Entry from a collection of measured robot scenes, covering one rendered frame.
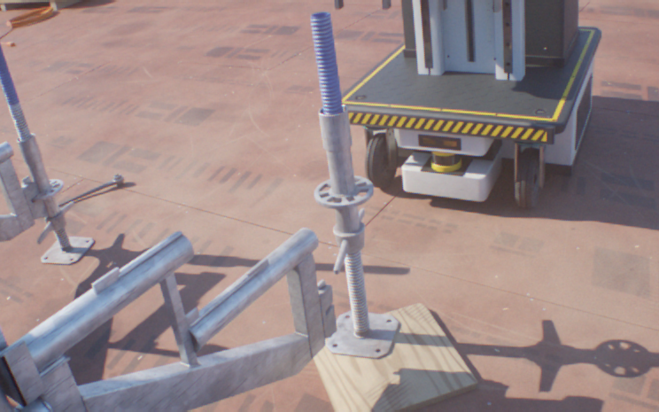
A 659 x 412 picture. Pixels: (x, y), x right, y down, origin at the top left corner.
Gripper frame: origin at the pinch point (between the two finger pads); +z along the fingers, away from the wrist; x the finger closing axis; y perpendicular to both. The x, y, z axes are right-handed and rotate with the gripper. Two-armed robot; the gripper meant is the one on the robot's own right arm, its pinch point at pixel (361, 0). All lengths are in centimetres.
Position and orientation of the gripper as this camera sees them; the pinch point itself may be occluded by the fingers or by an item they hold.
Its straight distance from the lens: 175.4
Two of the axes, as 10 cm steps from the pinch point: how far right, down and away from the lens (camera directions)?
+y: 4.6, -5.1, 7.3
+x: -8.8, -1.4, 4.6
